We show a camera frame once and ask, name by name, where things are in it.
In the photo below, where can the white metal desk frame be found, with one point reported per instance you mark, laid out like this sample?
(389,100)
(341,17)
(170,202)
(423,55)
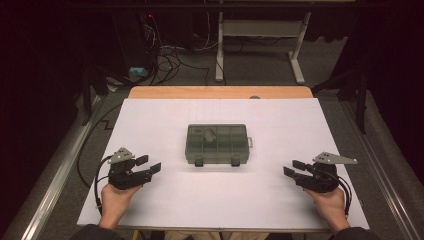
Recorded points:
(263,28)

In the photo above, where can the dark equipment rack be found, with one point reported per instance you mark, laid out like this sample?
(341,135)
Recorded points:
(133,33)

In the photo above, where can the aluminium floor rail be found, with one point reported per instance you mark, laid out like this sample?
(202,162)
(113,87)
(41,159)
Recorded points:
(58,176)
(373,146)

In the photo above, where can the green compartment organizer box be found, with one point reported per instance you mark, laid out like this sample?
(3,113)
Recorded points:
(230,146)

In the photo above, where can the teal object on floor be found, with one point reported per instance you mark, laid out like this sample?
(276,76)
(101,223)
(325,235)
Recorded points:
(138,71)

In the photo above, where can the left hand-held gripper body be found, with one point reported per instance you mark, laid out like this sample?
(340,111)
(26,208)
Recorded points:
(125,178)

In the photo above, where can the person's right hand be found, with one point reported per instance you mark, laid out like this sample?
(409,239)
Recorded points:
(331,206)

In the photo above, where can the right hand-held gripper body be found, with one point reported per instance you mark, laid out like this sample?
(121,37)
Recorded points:
(321,180)

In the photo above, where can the person's left hand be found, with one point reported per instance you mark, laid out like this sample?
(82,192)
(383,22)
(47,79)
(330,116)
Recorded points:
(115,205)

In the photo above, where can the white table mat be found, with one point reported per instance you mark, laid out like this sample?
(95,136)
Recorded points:
(166,140)

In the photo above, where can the black stand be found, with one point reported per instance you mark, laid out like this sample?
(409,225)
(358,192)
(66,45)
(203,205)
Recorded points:
(361,106)
(87,100)

